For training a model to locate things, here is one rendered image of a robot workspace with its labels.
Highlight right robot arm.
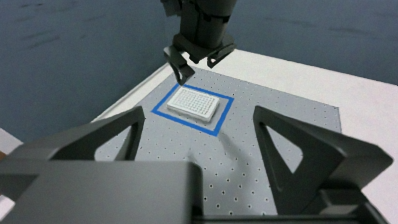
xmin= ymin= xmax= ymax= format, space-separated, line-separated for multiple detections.
xmin=160 ymin=0 xmax=237 ymax=44

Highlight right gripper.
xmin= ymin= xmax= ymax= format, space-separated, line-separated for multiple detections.
xmin=164 ymin=3 xmax=237 ymax=87

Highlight white well plate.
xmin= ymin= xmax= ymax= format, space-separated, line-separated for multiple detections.
xmin=167 ymin=87 xmax=220 ymax=122

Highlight grey rectangular work surface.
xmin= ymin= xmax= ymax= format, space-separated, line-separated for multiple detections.
xmin=132 ymin=65 xmax=343 ymax=215

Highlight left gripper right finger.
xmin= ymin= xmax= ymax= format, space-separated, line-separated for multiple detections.
xmin=252 ymin=105 xmax=395 ymax=215

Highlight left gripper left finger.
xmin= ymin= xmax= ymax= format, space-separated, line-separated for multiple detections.
xmin=3 ymin=105 xmax=145 ymax=161

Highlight blue tape outline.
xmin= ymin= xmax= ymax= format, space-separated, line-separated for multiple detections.
xmin=151 ymin=83 xmax=234 ymax=137

